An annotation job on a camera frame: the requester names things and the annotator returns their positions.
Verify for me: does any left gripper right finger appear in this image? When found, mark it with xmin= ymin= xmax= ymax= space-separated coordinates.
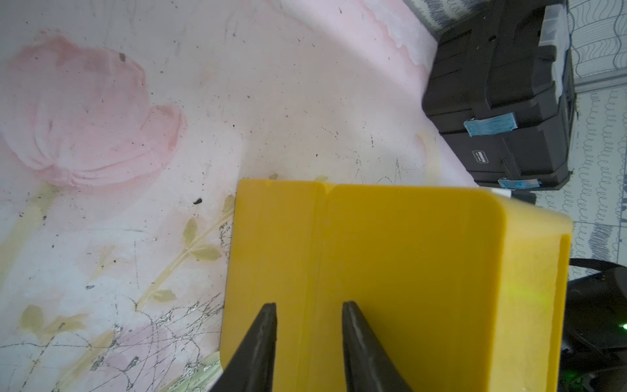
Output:
xmin=342 ymin=302 xmax=412 ymax=392

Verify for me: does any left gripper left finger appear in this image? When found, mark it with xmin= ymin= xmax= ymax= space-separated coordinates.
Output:
xmin=210 ymin=303 xmax=278 ymax=392

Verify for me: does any yellow drawer cabinet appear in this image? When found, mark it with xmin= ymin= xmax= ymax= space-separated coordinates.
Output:
xmin=220 ymin=179 xmax=572 ymax=391

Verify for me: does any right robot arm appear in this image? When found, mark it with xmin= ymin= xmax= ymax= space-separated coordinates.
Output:
xmin=557 ymin=258 xmax=626 ymax=391

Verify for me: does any floral table mat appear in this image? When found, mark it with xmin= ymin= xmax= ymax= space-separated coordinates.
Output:
xmin=1 ymin=1 xmax=471 ymax=391

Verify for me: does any black toolbox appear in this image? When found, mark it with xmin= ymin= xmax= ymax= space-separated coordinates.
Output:
xmin=422 ymin=1 xmax=576 ymax=190

